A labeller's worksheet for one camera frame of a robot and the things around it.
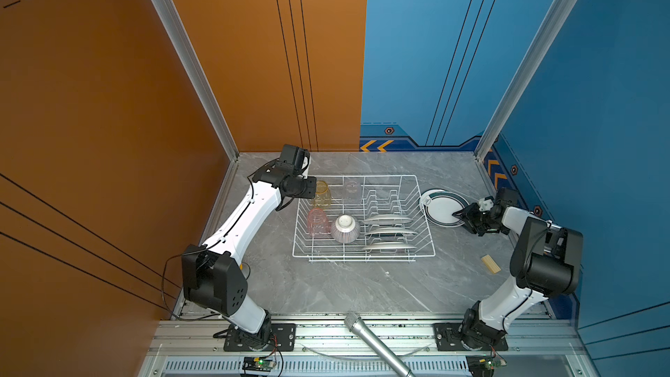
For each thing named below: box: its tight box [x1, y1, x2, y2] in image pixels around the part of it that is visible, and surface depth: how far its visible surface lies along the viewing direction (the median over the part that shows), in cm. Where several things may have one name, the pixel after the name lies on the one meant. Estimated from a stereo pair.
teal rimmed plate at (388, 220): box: [362, 214, 414, 226], surface depth 91 cm
